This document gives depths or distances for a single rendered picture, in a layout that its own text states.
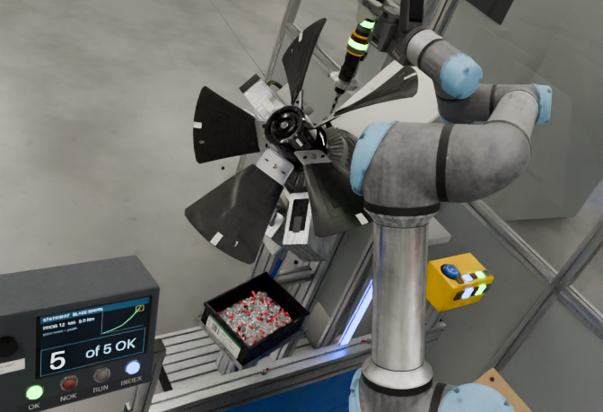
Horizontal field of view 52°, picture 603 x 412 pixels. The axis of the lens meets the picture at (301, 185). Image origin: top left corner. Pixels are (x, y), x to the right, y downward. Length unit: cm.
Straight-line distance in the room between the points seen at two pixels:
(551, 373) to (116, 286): 145
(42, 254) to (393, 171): 213
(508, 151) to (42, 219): 240
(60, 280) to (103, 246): 189
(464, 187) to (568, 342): 119
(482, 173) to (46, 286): 65
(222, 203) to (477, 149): 87
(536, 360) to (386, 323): 116
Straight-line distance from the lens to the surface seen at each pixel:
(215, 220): 160
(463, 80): 120
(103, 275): 103
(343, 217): 142
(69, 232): 295
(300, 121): 157
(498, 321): 215
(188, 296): 276
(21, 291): 99
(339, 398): 181
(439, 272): 160
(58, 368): 103
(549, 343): 206
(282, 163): 163
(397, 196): 90
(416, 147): 89
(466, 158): 88
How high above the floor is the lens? 197
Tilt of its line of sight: 33 degrees down
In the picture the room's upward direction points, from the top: 21 degrees clockwise
